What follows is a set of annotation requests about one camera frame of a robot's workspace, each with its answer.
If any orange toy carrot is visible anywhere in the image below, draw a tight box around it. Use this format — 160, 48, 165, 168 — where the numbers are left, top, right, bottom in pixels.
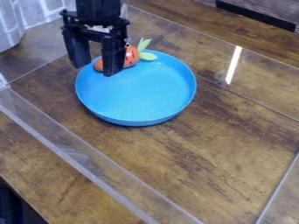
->
93, 37, 159, 73

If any blue round tray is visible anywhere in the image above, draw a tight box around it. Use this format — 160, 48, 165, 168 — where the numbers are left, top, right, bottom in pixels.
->
75, 52, 197, 127

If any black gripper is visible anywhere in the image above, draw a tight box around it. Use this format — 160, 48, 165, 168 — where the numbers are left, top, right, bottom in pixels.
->
60, 0, 129, 77

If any dark baseboard strip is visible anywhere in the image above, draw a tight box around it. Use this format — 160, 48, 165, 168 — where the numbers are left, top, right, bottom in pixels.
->
216, 0, 296, 32

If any white curtain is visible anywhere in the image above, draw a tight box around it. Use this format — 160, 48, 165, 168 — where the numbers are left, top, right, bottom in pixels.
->
0, 0, 76, 53

